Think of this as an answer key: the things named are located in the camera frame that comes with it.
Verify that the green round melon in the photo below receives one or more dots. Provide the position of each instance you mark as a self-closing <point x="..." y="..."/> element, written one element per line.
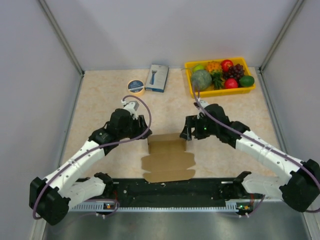
<point x="201" y="80"/>

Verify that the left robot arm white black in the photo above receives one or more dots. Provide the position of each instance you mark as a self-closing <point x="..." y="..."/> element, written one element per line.
<point x="52" y="197"/>

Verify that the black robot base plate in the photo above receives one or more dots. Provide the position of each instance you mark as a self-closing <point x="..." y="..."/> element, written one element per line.
<point x="195" y="192"/>

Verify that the red apple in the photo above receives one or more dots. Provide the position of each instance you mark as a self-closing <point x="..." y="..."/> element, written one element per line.
<point x="231" y="83"/>
<point x="226" y="64"/>

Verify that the small pineapple green leaves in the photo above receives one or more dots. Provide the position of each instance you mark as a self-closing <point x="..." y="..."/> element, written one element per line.
<point x="217" y="80"/>

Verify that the grey slotted cable duct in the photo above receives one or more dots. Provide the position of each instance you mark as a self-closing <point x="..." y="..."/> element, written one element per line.
<point x="109" y="207"/>

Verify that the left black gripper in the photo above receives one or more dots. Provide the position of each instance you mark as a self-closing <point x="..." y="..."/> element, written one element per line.
<point x="140" y="124"/>

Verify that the red apple back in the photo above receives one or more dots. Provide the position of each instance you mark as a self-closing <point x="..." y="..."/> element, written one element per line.
<point x="226" y="64"/>

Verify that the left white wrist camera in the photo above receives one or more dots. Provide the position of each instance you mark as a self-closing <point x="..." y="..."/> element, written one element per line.
<point x="131" y="107"/>

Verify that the green avocado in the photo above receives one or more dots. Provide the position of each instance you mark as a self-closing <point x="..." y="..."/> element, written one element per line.
<point x="247" y="81"/>

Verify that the razor in blue package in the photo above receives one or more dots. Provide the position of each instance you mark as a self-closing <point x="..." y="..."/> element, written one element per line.
<point x="157" y="78"/>

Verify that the small green apple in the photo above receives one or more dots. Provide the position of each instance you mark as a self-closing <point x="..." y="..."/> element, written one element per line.
<point x="197" y="68"/>

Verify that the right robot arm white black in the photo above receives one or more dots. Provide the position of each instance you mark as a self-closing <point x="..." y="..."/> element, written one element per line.
<point x="297" y="182"/>

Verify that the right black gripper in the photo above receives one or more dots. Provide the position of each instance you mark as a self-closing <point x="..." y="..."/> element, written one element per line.
<point x="192" y="121"/>

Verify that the red apple front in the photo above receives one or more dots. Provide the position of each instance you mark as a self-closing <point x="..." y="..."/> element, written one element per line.
<point x="231" y="83"/>

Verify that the yellow masking tape roll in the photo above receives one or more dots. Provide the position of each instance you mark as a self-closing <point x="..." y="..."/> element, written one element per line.
<point x="136" y="87"/>

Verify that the dark purple grape bunch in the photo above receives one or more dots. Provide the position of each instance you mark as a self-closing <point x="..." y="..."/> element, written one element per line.
<point x="234" y="72"/>

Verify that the brown cardboard paper box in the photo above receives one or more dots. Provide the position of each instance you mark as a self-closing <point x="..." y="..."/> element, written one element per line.
<point x="167" y="159"/>

